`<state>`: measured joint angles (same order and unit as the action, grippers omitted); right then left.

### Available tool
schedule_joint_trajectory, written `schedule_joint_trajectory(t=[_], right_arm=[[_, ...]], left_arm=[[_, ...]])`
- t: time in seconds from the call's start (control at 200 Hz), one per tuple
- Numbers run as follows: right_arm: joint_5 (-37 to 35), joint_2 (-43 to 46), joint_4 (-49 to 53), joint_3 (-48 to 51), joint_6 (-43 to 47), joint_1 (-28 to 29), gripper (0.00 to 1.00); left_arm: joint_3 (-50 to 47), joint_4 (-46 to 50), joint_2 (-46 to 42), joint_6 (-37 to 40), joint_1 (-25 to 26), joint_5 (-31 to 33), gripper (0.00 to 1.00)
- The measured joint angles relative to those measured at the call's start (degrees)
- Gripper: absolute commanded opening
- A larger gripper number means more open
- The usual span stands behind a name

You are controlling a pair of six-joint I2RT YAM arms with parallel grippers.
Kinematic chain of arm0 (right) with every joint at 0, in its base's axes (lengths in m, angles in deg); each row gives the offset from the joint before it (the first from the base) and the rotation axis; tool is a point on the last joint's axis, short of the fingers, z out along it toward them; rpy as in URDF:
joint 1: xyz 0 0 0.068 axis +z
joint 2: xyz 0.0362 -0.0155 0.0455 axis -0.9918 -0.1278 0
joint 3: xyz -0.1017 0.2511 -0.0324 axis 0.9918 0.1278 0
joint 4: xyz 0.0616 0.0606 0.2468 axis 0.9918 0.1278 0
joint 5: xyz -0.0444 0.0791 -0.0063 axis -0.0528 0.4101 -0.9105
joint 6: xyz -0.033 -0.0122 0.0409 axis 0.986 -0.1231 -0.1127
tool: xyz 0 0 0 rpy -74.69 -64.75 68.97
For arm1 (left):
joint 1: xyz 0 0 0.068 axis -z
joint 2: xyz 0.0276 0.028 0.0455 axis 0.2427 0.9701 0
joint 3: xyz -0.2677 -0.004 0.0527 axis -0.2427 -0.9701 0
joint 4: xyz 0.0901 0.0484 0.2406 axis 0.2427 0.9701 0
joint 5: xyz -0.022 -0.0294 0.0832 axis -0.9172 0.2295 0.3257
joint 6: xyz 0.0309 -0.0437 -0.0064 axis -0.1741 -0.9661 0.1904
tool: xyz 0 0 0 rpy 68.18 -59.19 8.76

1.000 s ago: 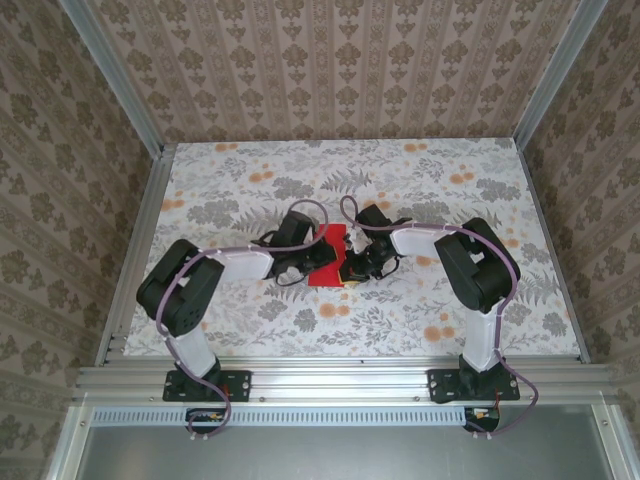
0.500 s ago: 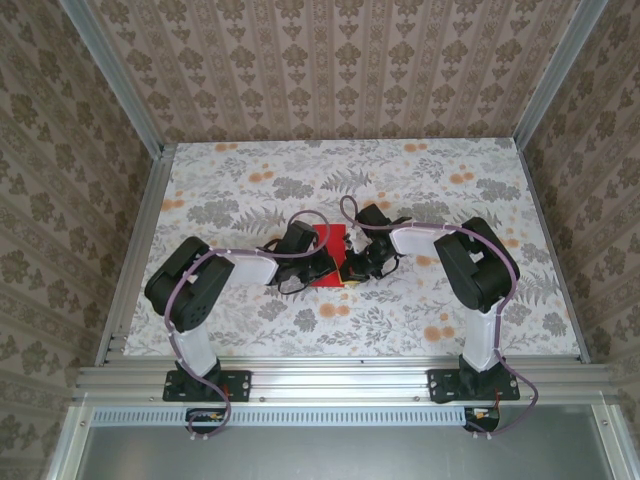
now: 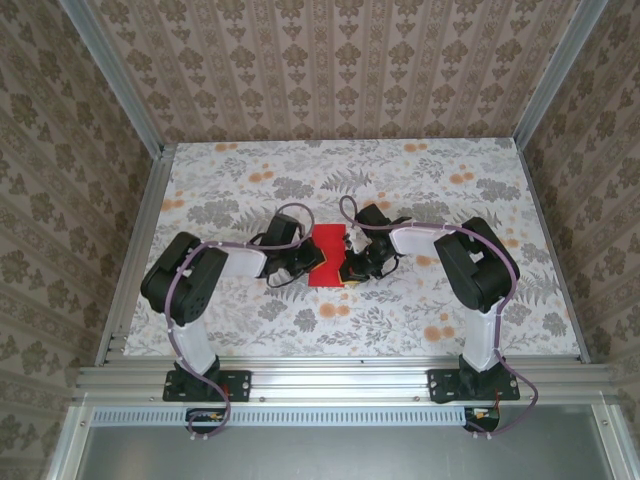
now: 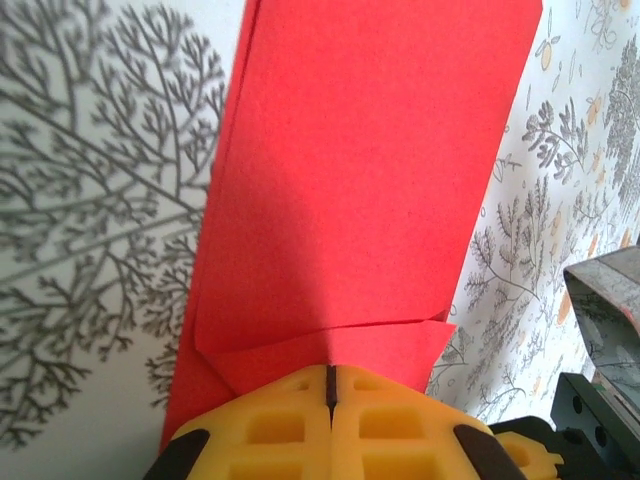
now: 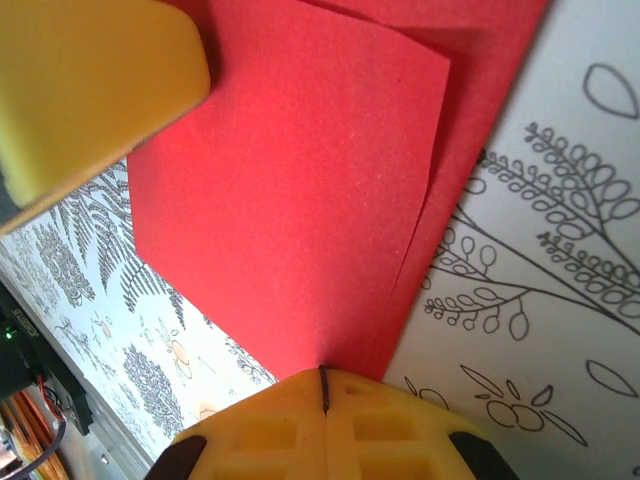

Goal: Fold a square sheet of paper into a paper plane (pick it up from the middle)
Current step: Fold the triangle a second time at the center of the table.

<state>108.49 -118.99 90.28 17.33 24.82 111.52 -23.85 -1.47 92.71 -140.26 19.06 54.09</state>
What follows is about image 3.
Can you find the red square paper sheet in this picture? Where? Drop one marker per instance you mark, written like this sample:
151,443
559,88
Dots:
330,250

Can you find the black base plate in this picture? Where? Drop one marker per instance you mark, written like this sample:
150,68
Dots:
440,385
240,385

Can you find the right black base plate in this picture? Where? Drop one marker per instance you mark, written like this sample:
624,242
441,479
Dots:
440,385

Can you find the right black connector board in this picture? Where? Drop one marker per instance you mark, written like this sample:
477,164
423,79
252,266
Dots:
487,422

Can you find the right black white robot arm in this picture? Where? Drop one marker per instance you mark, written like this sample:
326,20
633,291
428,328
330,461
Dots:
475,270

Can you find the aluminium frame post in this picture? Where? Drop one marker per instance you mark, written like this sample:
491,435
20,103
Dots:
116,75
557,70

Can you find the left black connector board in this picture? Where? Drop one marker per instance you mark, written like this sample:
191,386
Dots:
200,427

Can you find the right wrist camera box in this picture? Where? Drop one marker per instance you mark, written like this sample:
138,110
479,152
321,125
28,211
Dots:
359,245

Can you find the left aluminium frame post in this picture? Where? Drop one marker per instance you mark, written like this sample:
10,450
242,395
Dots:
116,75

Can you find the black connector board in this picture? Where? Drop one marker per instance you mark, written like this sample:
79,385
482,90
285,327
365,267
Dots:
487,422
200,427

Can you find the aluminium mounting rail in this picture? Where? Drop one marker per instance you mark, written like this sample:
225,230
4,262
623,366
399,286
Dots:
340,380

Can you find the aluminium side rail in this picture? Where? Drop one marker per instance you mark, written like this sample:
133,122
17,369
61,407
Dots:
538,200
147,210

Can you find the grey sheet metal panel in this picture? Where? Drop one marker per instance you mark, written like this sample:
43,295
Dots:
340,455

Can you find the floral patterned table cover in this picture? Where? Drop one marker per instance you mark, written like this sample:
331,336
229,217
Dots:
400,325

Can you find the right aluminium side rail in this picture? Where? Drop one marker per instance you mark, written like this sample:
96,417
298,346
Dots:
538,200

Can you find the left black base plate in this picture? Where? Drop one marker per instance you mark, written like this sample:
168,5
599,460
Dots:
240,385

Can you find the right aluminium frame post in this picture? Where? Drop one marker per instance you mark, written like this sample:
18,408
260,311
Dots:
557,70

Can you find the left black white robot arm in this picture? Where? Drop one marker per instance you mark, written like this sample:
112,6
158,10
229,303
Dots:
185,285

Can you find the left aluminium side rail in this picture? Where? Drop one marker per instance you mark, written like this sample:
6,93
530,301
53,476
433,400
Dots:
147,210

